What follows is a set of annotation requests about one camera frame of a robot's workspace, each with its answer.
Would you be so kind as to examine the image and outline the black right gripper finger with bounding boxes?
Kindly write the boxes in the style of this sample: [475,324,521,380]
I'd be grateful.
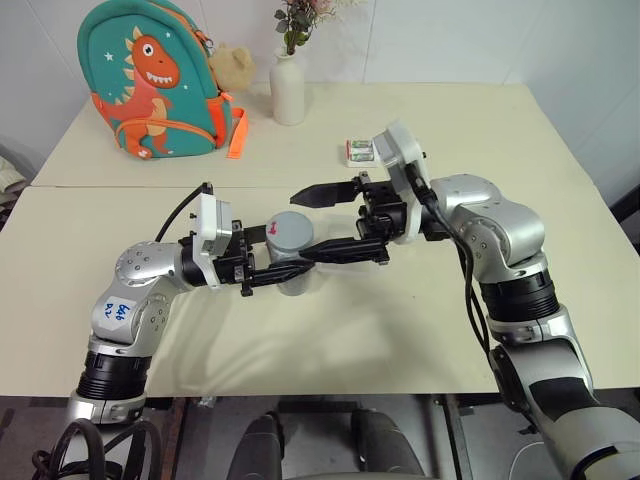
[299,236,391,266]
[289,178,364,209]

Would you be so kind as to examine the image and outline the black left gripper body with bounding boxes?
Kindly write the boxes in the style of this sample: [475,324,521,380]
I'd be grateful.
[212,218,259,298]

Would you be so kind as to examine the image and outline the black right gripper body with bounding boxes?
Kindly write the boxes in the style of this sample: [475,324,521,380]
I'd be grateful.
[352,170,409,247]

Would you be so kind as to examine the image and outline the translucent plastic jar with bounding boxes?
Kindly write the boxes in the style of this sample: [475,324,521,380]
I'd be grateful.
[276,259,315,297]

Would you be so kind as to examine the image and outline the small white box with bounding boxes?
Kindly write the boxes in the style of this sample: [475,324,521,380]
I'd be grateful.
[344,138,380,168]

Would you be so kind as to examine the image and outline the white ceramic vase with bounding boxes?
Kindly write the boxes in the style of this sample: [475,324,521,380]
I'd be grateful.
[269,48,307,127]

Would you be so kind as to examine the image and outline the beige teddy bear plush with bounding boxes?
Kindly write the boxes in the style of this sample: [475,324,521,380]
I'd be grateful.
[208,43,257,92]

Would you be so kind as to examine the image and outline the dried flower bouquet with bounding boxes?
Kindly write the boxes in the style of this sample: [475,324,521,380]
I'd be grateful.
[273,0,351,56]

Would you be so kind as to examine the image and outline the dark rounded shape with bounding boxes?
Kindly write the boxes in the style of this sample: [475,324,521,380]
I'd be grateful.
[238,411,312,480]
[348,408,427,480]

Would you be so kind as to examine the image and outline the teal dinosaur backpack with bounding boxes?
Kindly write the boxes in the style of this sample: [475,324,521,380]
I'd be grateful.
[76,0,250,161]

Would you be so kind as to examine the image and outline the dark furniture edge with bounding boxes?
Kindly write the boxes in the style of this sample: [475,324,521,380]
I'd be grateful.
[608,183,640,227]

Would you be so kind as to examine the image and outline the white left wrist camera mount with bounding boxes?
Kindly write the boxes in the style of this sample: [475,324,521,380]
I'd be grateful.
[191,193,234,290]

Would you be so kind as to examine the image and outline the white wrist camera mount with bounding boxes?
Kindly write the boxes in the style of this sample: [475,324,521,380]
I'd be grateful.
[191,193,234,290]
[371,119,427,246]

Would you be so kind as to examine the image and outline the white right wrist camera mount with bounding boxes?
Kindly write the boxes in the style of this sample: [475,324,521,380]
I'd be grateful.
[371,119,427,246]

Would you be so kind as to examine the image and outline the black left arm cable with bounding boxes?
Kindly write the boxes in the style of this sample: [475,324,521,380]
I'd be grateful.
[154,181,217,242]

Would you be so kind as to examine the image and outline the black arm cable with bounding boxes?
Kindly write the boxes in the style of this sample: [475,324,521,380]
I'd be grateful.
[405,163,496,357]
[154,181,217,242]

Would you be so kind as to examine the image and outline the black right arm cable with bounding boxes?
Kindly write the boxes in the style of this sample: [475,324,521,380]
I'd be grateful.
[405,163,496,357]

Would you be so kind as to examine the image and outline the black looped floor cables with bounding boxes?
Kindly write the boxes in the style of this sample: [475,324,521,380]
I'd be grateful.
[30,418,167,480]

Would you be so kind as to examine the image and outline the white thin floor cable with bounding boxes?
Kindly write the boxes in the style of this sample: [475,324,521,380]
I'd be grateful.
[508,438,547,480]

